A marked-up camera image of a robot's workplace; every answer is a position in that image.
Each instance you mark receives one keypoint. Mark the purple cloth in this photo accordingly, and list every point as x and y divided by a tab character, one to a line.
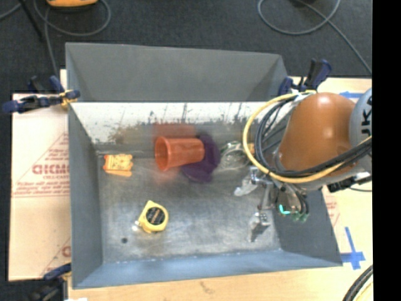
205	168

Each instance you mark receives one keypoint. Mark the orange plastic cup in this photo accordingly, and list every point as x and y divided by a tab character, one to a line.
180	152

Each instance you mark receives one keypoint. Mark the yellow tape measure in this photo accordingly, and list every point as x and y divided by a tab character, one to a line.
153	216

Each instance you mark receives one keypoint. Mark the black cylinder on white bracket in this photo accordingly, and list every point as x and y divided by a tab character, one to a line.
340	185

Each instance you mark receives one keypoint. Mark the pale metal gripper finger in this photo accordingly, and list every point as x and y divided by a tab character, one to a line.
247	185
257	227

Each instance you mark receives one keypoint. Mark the orange and yellow packet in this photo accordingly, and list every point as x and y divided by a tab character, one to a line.
117	165

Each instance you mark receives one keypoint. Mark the clear glass thing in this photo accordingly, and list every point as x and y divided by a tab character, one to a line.
232	155

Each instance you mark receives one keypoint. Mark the grey metal bin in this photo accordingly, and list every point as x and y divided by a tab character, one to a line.
194	224

